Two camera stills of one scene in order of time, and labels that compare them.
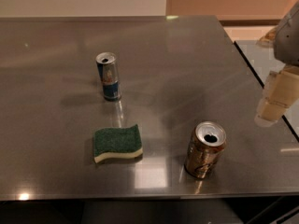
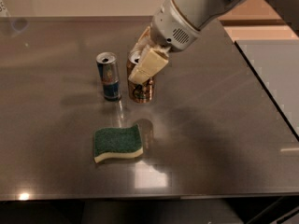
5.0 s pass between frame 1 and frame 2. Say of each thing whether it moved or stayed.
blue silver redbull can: stayed
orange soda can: moved
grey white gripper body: moved
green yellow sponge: stayed
